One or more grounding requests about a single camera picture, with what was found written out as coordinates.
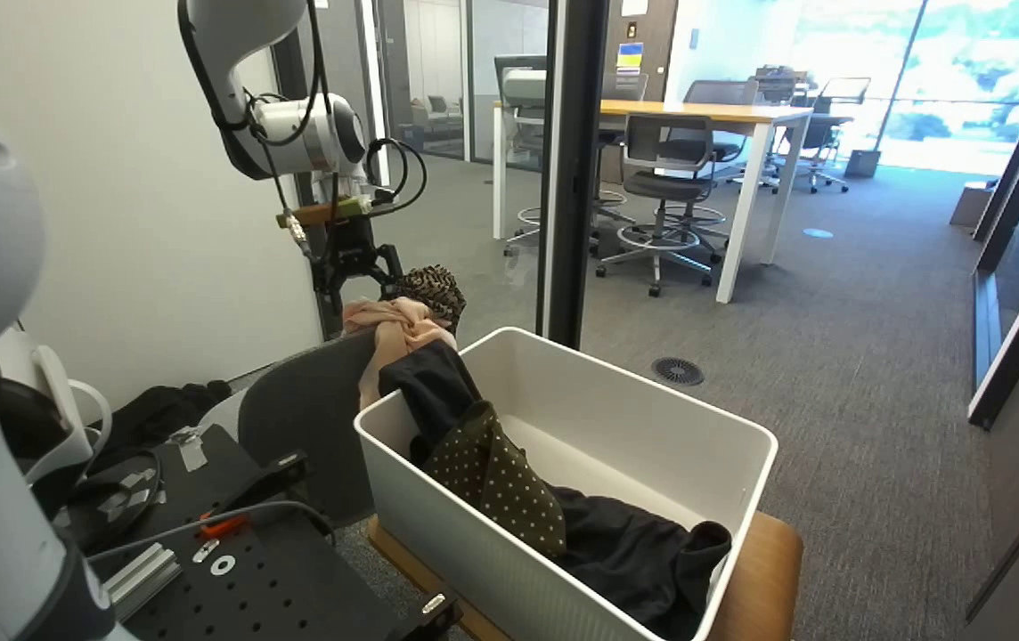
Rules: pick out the small white metal plate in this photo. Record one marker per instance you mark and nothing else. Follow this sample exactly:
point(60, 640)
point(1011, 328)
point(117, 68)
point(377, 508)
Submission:
point(206, 552)

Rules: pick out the black door frame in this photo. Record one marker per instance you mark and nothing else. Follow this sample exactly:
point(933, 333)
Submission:
point(329, 315)

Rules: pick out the crumpled black cloth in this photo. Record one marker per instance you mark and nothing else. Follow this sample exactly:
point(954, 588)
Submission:
point(157, 416)

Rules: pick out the olive polka dot cloth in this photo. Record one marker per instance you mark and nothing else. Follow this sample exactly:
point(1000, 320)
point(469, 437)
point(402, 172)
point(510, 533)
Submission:
point(498, 483)

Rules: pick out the black office chair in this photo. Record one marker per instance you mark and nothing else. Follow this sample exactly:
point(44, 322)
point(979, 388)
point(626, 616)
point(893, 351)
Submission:
point(819, 130)

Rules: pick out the leopard print cloth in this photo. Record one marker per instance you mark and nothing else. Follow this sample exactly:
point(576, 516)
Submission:
point(433, 289)

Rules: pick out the silver tape piece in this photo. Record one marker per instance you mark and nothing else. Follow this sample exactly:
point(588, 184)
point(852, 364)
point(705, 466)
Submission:
point(194, 449)

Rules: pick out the white plastic container bin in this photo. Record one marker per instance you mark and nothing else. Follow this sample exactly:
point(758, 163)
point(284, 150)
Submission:
point(440, 537)

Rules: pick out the silver metal washer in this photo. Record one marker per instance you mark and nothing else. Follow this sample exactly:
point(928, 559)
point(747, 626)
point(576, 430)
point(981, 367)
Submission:
point(224, 563)

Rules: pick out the black waste bin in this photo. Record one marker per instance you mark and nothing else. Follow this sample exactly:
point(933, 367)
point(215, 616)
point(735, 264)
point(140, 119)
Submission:
point(867, 167)

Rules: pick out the blue wall sign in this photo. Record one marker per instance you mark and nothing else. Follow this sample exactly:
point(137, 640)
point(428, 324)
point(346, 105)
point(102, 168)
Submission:
point(630, 58)

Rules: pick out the aluminium extrusion bar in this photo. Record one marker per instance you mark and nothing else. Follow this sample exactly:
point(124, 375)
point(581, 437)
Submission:
point(140, 576)

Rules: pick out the black pillar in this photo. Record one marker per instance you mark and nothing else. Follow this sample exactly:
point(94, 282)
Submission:
point(576, 181)

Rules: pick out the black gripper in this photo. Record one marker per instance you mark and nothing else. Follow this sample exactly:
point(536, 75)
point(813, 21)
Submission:
point(336, 238)

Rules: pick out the light peach cloth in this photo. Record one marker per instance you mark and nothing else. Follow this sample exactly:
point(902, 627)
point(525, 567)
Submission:
point(397, 322)

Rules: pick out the grey office stool chair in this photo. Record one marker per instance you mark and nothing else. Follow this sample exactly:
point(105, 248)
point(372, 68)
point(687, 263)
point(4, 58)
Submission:
point(673, 148)

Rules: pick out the dark navy cloth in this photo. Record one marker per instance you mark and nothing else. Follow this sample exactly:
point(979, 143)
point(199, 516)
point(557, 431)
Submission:
point(630, 556)

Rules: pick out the grey upholstered chair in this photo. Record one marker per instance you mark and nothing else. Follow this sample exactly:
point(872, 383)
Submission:
point(296, 416)

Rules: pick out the round floor outlet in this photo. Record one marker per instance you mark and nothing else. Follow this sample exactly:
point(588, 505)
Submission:
point(680, 373)

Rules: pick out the white desk with wooden top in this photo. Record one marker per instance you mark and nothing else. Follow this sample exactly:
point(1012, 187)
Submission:
point(747, 216)

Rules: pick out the black perforated breadboard plate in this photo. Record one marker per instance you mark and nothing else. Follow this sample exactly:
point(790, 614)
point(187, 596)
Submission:
point(284, 591)

